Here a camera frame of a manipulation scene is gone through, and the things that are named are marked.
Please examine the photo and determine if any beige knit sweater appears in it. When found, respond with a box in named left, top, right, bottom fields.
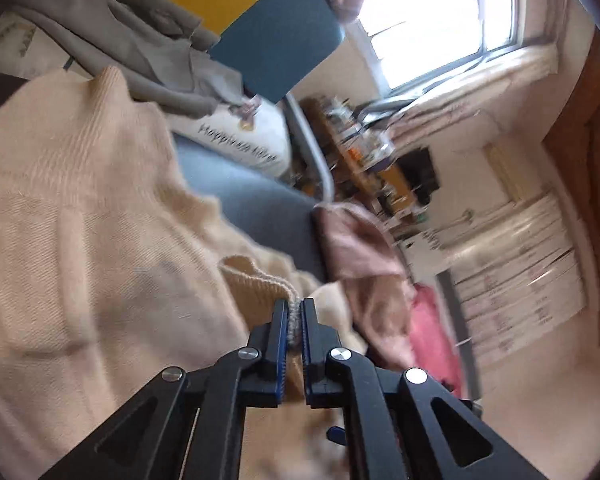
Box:
left=0, top=67, right=366, bottom=479

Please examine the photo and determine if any mauve pink knit garment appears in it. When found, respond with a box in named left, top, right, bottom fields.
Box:
left=314, top=203, right=416, bottom=370

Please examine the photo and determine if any black monitor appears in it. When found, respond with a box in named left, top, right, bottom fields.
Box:
left=396, top=148, right=440, bottom=206

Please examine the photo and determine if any white printed pillow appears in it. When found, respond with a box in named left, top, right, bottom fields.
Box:
left=166, top=96, right=291, bottom=178

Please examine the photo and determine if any grey cloth garment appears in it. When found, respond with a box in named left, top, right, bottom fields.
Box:
left=14, top=0, right=244, bottom=118

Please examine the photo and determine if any wooden desk with clutter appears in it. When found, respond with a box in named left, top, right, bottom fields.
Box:
left=300, top=96, right=429, bottom=237

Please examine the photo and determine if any blue yellow grey headboard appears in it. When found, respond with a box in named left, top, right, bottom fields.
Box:
left=171, top=0, right=344, bottom=102

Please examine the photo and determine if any red garment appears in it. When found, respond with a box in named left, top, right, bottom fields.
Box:
left=408, top=283, right=464, bottom=398

